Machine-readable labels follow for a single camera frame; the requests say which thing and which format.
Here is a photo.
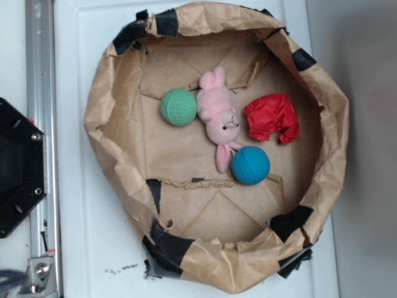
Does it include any green foam ball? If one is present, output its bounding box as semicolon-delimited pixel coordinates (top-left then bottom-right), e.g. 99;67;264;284
160;88;197;127

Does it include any blue foam ball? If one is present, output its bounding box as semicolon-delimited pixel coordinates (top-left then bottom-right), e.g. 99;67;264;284
231;146;270;185

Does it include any pink plush bunny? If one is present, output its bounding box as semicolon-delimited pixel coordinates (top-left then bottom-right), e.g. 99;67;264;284
196;66;244;173

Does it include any brown paper bag bin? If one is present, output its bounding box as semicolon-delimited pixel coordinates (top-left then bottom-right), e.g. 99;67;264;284
84;2;349;294

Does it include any crumpled red paper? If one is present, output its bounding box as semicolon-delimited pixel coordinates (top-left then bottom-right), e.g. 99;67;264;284
243;93;300;144

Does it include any white plastic tray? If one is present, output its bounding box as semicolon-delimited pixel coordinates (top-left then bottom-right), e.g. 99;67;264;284
53;0;341;298

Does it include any aluminium extrusion rail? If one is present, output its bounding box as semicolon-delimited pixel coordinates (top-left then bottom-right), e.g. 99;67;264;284
25;1;63;297

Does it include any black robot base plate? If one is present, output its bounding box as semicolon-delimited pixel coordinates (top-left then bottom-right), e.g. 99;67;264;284
1;98;46;238

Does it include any metal corner bracket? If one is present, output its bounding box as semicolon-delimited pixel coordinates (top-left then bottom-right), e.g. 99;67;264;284
17;256;59;298

